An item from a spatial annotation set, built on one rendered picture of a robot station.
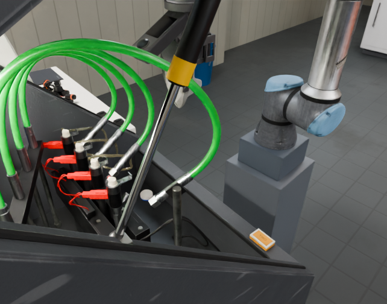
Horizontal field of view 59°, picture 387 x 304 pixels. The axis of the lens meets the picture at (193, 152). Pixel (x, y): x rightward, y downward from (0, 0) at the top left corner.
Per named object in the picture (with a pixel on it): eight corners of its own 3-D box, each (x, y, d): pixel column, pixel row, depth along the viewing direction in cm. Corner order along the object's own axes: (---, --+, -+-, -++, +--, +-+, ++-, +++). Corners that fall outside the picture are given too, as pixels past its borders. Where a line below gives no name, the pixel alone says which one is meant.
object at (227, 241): (287, 304, 83) (299, 262, 74) (275, 315, 80) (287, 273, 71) (146, 177, 122) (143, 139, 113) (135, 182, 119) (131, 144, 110)
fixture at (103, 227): (153, 269, 86) (149, 227, 77) (118, 292, 81) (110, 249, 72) (92, 196, 107) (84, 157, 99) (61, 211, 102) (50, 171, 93)
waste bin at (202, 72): (198, 73, 407) (199, 35, 381) (220, 81, 387) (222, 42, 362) (175, 82, 385) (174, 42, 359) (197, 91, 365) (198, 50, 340)
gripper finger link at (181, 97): (205, 106, 74) (206, 64, 69) (183, 114, 71) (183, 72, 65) (195, 101, 76) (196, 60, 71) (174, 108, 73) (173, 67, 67)
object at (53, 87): (83, 102, 127) (81, 88, 124) (55, 111, 122) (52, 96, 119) (59, 82, 142) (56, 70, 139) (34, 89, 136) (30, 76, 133)
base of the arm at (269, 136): (269, 123, 133) (272, 99, 127) (304, 137, 124) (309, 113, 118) (245, 137, 124) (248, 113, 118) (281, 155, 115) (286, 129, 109)
